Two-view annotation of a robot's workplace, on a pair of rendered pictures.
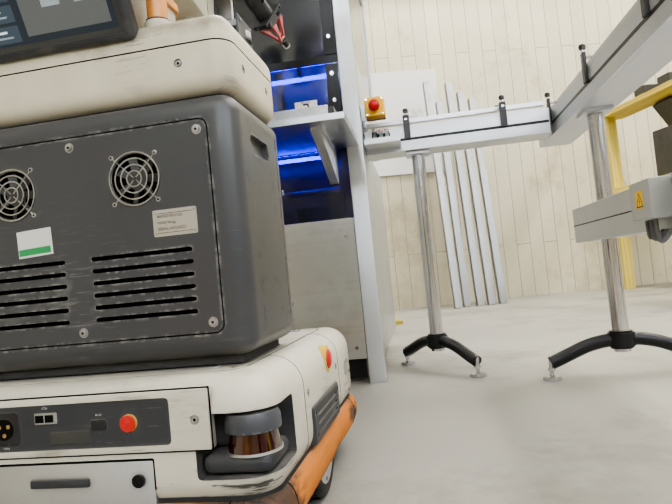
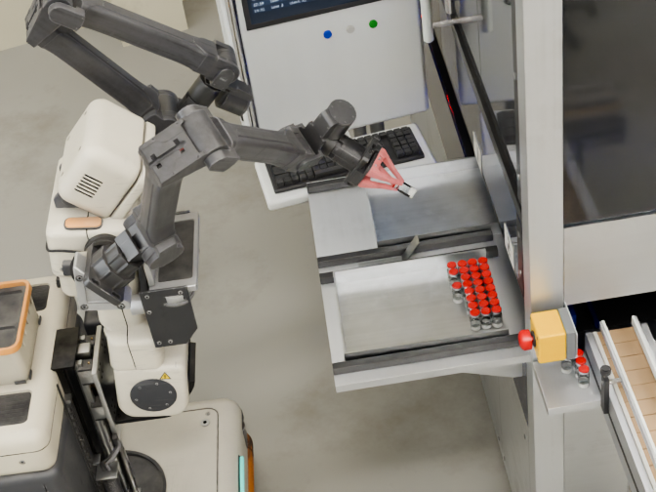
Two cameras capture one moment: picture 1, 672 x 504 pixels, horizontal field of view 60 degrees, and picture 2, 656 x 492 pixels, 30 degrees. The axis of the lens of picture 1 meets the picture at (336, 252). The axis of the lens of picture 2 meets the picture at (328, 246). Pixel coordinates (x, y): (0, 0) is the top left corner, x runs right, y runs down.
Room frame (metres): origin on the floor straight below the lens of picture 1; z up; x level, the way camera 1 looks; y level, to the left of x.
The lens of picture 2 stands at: (1.49, -1.78, 2.68)
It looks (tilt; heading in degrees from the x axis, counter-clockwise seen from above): 40 degrees down; 82
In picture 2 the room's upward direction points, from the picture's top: 9 degrees counter-clockwise
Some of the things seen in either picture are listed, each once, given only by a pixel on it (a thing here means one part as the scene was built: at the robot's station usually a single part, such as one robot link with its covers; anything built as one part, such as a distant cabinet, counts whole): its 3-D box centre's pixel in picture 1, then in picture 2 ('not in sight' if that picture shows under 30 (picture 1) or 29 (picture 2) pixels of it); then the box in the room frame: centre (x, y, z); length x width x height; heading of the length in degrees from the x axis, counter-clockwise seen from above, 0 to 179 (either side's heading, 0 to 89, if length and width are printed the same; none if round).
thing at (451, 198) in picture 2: not in sight; (442, 200); (2.08, 0.41, 0.90); 0.34 x 0.26 x 0.04; 172
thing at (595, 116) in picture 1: (608, 229); not in sight; (1.83, -0.87, 0.46); 0.09 x 0.09 x 0.77; 82
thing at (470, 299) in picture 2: not in sight; (469, 294); (2.03, 0.07, 0.90); 0.18 x 0.02 x 0.05; 81
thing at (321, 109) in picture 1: (298, 129); (418, 305); (1.92, 0.09, 0.90); 0.34 x 0.26 x 0.04; 171
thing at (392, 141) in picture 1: (383, 144); (575, 383); (2.15, -0.21, 0.87); 0.14 x 0.13 x 0.02; 172
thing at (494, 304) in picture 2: not in sight; (489, 291); (2.07, 0.06, 0.90); 0.18 x 0.02 x 0.05; 81
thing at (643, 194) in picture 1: (650, 199); not in sight; (1.32, -0.73, 0.50); 0.12 x 0.05 x 0.09; 172
